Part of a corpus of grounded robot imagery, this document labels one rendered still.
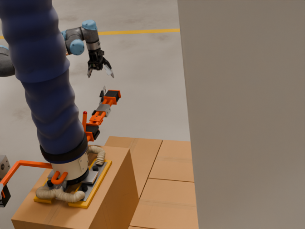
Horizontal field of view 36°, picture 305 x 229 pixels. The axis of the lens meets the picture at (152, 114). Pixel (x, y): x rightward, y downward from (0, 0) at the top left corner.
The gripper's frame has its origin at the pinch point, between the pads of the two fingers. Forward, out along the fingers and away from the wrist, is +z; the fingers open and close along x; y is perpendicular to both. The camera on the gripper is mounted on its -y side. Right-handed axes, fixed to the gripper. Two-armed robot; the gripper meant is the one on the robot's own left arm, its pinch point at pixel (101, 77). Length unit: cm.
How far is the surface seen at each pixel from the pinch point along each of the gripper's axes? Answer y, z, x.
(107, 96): 1.8, 11.8, 2.0
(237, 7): 185, -114, 89
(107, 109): 12.7, 13.4, 4.8
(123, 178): 44, 36, 18
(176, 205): 32, 67, 42
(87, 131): 37.3, 11.2, 1.2
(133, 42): -295, 122, -69
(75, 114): 60, -16, 8
